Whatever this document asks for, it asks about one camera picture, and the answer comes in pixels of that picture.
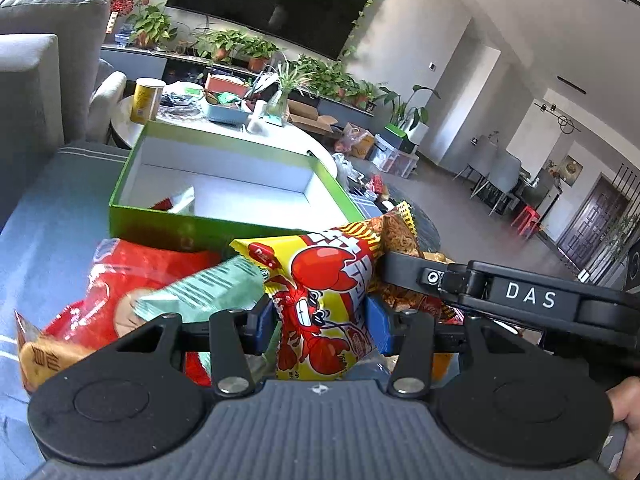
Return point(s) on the small white bottle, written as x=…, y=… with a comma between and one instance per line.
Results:
x=257, y=120

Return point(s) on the glass vase with spider plant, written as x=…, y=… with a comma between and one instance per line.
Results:
x=280, y=100

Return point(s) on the grey tv cabinet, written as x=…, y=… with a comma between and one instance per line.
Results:
x=145, y=65

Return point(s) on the pale green snack packet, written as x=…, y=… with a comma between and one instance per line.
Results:
x=210, y=285

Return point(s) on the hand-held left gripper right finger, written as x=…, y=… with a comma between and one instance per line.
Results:
x=378, y=327

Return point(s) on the pen holder with pens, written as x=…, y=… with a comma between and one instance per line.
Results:
x=260, y=85

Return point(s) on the small wall art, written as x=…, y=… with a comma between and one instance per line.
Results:
x=569, y=169

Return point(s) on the crumpled clear plastic bag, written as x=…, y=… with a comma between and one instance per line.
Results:
x=347, y=167

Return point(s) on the small potted plant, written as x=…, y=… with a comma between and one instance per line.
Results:
x=362, y=95

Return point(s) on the grey sofa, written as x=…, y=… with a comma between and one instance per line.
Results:
x=40, y=90

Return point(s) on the black television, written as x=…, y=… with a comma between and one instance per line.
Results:
x=270, y=0

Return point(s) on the tall plant in white planter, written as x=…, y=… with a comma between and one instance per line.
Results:
x=415, y=120

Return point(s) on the glass dish with dark packets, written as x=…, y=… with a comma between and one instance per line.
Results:
x=180, y=100

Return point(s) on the red plastic stool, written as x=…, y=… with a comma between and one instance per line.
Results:
x=526, y=221

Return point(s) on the grey dining chair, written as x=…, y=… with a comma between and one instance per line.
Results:
x=502, y=180
x=477, y=160

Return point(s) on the hanging vine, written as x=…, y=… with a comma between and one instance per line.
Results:
x=357, y=30

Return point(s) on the small teal box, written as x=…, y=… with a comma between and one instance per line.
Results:
x=273, y=120

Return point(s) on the clear plastic storage bin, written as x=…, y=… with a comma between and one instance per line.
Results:
x=395, y=157

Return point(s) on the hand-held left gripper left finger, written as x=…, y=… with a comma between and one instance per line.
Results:
x=261, y=327

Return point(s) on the green and black box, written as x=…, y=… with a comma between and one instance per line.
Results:
x=397, y=131

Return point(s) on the pink storage box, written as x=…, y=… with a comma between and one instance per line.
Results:
x=227, y=85

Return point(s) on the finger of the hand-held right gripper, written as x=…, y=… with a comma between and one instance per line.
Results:
x=407, y=270

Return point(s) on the dark wooden door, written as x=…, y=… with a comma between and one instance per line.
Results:
x=592, y=220

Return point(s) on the green cardboard box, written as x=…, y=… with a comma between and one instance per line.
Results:
x=225, y=185

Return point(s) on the bushy potted plant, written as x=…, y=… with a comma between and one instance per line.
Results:
x=325, y=75

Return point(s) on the person's right hand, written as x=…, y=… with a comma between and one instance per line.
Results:
x=627, y=405

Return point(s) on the black ceiling track light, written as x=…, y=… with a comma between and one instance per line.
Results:
x=557, y=115

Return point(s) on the white round coffee table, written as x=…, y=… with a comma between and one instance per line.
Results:
x=280, y=142

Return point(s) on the open cardboard box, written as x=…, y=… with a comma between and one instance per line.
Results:
x=312, y=120

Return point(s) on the blue plastic basket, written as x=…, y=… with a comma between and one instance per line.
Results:
x=225, y=114

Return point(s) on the yellow canister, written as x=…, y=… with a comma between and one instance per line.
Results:
x=146, y=102

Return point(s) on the large pothos pot plant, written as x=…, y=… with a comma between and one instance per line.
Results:
x=150, y=25

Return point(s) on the yellow lobster snack packet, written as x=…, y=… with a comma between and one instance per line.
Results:
x=320, y=300

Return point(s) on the orange noodle snack packet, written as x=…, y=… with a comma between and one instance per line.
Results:
x=400, y=240

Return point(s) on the potted green plant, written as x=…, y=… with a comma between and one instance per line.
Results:
x=257, y=55
x=220, y=45

